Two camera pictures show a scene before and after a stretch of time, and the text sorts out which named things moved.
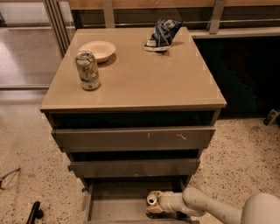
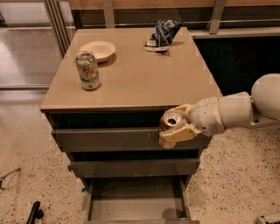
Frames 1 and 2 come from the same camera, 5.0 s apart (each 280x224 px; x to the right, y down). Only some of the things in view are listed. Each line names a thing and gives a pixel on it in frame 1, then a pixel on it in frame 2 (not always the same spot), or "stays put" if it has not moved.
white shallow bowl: [102, 50] stays put
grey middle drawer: [135, 167] stays put
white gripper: [168, 201] → [207, 115]
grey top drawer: [154, 139] stays put
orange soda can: [151, 200] → [169, 120]
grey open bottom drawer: [122, 200] stays put
